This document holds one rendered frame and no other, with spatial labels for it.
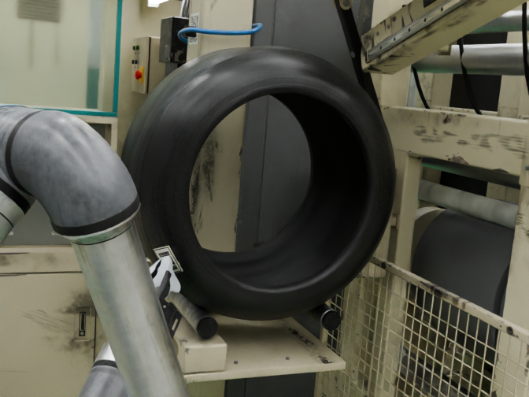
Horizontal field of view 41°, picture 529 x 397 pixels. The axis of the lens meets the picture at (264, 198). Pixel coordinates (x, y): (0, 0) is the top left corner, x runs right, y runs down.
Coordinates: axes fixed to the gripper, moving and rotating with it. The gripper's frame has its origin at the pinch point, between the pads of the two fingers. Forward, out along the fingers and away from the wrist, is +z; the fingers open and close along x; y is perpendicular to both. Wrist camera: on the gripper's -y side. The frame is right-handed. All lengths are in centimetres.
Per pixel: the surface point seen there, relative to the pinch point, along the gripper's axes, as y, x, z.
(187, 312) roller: 16.6, -5.9, 1.0
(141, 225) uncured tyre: -5.5, -3.9, 4.7
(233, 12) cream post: -16, 3, 65
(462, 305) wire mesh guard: 37, 45, 12
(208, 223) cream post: 20.3, -15.9, 33.5
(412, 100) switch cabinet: 536, -274, 884
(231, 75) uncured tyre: -19.1, 18.1, 26.8
